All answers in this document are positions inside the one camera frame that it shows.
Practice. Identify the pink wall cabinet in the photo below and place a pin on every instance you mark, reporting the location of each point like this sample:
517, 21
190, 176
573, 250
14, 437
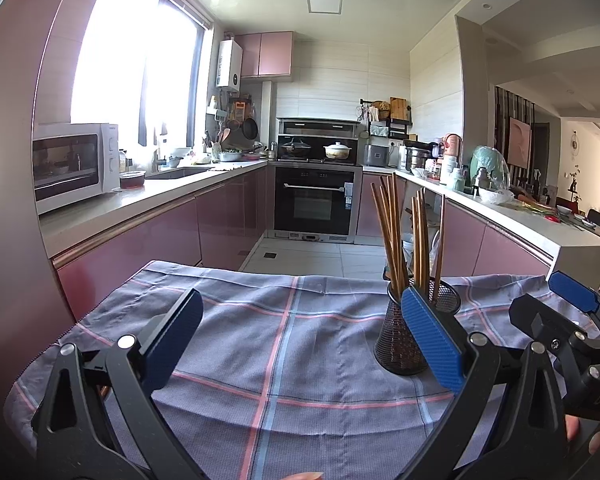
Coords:
267, 55

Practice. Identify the wooden cutting board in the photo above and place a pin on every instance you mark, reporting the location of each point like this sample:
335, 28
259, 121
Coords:
399, 108

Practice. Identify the steel faucet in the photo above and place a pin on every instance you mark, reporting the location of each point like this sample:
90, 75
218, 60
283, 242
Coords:
159, 157

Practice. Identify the bundle of bamboo chopsticks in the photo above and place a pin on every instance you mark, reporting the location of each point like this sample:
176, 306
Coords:
397, 240

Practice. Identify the kitchen window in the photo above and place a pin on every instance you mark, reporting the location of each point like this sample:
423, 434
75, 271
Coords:
130, 60

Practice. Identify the person's left hand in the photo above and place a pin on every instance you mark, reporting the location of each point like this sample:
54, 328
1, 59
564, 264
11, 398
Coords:
300, 476

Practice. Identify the white microwave oven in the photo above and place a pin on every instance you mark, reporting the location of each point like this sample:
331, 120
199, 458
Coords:
70, 165

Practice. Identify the pink wall picture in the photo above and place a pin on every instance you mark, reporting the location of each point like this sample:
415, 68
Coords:
520, 140

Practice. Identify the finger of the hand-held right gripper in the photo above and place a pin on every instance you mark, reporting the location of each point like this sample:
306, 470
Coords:
535, 320
575, 292

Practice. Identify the black cooking pot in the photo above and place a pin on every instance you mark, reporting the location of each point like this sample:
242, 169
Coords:
295, 148

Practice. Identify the white water heater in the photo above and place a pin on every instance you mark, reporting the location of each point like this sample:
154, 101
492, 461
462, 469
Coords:
229, 65

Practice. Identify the kitchen sink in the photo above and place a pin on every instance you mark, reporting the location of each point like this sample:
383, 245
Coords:
177, 173

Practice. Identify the hanging black frying pan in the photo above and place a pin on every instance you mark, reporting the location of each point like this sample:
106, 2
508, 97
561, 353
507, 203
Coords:
250, 129

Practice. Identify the pink base cabinet run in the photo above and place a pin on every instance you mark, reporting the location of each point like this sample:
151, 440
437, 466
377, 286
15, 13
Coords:
500, 245
180, 230

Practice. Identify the green bag-covered appliance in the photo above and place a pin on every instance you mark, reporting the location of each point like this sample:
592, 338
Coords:
489, 167

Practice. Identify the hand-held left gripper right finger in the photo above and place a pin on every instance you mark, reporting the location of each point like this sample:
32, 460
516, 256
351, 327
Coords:
432, 340

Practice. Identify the grey plaid tablecloth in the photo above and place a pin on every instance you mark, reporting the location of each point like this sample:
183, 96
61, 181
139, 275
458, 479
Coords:
280, 360

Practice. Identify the black range hood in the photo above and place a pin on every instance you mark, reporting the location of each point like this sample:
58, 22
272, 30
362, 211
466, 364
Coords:
317, 126

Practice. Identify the person's right hand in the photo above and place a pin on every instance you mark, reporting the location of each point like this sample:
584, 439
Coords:
597, 439

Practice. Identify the black mesh utensil cup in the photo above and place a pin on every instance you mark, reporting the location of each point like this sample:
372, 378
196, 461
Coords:
395, 340

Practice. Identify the black wall rack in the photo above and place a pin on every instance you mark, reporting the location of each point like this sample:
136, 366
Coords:
400, 127

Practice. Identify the black built-in oven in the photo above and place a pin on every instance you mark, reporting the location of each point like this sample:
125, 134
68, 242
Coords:
315, 202

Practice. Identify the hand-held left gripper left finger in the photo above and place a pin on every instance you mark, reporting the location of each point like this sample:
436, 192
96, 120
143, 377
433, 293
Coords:
172, 340

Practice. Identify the white casserole pot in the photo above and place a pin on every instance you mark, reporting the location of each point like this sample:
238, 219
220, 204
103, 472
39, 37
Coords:
339, 151

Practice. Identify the dark red bowl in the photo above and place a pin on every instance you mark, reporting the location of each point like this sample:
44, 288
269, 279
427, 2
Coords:
132, 180

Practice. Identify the pink kettle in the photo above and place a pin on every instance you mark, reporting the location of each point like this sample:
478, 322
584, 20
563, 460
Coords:
452, 145

